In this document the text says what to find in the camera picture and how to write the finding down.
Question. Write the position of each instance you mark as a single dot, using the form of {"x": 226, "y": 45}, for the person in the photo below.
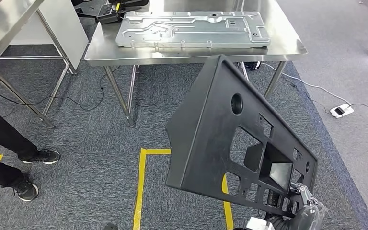
{"x": 0, "y": 133}

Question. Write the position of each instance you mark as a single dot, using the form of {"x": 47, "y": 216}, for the stamped metal panel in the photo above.
{"x": 190, "y": 31}

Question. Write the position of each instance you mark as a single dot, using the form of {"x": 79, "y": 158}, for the black plastic plate bracket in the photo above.
{"x": 203, "y": 143}

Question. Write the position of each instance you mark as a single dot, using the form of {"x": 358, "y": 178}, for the stainless steel side table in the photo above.
{"x": 9, "y": 19}

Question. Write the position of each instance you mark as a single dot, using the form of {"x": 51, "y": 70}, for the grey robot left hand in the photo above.
{"x": 111, "y": 227}

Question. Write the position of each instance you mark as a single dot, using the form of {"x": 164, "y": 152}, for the black handheld controller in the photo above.
{"x": 107, "y": 14}

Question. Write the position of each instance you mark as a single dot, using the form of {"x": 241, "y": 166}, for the white power strip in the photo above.
{"x": 342, "y": 111}

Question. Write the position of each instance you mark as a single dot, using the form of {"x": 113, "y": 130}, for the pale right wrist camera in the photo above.
{"x": 260, "y": 224}

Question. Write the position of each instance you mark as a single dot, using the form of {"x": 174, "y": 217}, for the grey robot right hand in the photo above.
{"x": 312, "y": 216}

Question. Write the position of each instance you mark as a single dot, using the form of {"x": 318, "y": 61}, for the stainless steel workbench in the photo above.
{"x": 285, "y": 41}

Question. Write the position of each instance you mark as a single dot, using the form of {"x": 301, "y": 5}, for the white cabinet panel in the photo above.
{"x": 66, "y": 28}

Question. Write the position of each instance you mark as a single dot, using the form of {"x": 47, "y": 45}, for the yellow floor tape square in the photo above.
{"x": 141, "y": 190}

